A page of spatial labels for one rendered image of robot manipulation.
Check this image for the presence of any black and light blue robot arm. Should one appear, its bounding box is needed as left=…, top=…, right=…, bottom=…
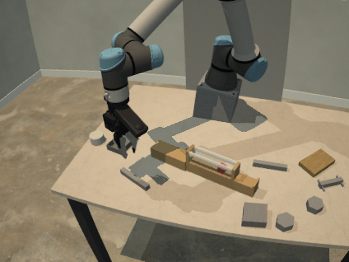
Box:
left=100, top=0, right=268, bottom=138

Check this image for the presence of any grey cylinder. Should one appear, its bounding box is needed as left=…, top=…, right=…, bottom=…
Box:
left=89, top=130, right=105, bottom=146

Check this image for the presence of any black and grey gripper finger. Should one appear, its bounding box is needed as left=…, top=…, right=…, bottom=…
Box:
left=125, top=131, right=138, bottom=153
left=113, top=129, right=128, bottom=159

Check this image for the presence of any brown wooden board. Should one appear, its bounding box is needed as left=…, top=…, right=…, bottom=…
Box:
left=299, top=149, right=335, bottom=178

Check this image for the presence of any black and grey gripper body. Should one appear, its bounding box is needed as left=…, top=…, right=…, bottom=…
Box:
left=103, top=96, right=129, bottom=135

